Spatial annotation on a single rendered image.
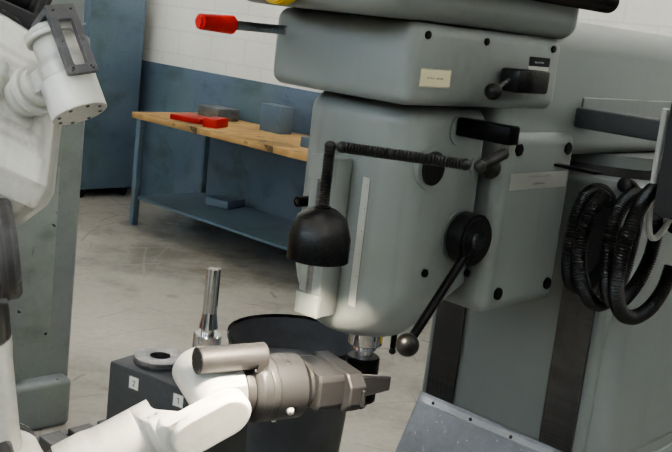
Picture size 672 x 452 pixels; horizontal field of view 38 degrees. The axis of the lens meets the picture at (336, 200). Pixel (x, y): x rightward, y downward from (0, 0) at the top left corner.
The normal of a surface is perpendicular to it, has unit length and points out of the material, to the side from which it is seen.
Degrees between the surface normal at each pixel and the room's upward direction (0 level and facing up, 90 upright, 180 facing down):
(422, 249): 90
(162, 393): 90
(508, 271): 90
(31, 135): 58
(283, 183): 90
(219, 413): 103
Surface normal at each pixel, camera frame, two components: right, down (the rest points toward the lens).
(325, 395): 0.52, 0.21
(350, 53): -0.69, 0.05
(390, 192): -0.07, 0.17
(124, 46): 0.72, 0.20
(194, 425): 0.47, 0.43
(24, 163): 0.78, -0.37
